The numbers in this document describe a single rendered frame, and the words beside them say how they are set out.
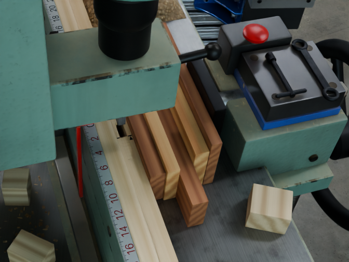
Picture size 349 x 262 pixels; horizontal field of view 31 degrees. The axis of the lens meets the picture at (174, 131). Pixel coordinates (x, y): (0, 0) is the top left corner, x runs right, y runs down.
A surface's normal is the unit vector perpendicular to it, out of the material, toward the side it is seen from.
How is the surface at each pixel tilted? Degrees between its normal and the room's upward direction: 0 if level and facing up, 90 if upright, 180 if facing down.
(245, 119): 0
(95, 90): 90
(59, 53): 0
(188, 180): 0
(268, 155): 90
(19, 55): 90
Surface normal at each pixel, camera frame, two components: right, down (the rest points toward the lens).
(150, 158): 0.10, -0.62
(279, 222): -0.17, 0.76
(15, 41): 0.32, 0.76
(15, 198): 0.04, 0.79
